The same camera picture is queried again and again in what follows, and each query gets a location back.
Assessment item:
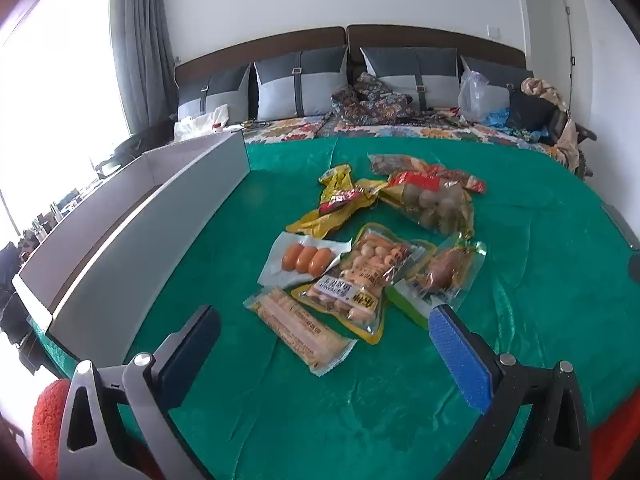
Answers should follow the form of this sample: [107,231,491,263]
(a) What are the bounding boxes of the window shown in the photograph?
[0,0,123,241]

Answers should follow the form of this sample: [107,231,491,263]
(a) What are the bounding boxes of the clear plastic bag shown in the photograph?
[457,70,490,123]

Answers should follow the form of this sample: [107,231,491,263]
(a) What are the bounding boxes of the beige patterned clothing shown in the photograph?
[520,77,582,171]

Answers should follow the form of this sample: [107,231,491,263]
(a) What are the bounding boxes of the long clear sausage stick packet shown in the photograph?
[243,285,358,375]

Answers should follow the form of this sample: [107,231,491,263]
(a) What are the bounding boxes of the white box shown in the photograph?
[11,131,251,368]

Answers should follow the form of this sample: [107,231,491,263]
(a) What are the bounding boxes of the white sausage packet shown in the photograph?
[257,232,353,289]

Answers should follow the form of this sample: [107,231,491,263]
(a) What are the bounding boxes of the quail egg snack packet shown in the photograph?
[291,223,437,345]

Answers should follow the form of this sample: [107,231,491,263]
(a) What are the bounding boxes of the white plastic bag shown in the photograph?
[174,104,231,142]

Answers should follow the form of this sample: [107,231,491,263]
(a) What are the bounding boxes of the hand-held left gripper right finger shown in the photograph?
[428,304,593,480]

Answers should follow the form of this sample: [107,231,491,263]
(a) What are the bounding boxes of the green chicken leg packet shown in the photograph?
[385,232,487,331]

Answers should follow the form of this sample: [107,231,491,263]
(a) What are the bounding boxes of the grey curtain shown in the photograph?
[110,0,176,133]

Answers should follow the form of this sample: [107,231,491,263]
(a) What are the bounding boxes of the orange fluffy cloth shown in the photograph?
[31,379,76,471]

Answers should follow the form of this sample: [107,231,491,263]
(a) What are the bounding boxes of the dark brown snack packet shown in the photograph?
[368,153,487,194]

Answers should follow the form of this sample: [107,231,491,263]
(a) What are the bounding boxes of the dark floral clothing pile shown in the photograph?
[330,72,416,123]

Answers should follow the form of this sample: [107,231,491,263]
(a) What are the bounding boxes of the green blanket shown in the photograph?
[30,137,640,480]

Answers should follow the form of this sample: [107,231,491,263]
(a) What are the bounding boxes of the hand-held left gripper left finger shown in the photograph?
[57,304,222,480]

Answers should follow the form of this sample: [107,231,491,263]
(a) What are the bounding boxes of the dark chair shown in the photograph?
[95,120,171,178]

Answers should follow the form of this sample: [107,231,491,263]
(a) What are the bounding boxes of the black bag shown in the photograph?
[507,87,568,133]

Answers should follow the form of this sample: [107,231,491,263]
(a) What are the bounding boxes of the yellow snack packet red label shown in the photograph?
[286,180,388,239]

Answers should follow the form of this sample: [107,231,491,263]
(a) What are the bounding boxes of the brown headboard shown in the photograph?
[174,24,528,91]

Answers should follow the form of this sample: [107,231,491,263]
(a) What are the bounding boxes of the blue plastic bag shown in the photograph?
[482,107,516,129]

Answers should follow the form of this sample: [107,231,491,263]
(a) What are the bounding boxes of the grey two-tone pillow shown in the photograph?
[254,46,349,121]
[360,46,460,111]
[460,55,535,106]
[177,62,252,122]

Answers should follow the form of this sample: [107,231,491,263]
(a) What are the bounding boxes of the meatball packet red label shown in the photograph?
[378,170,476,241]

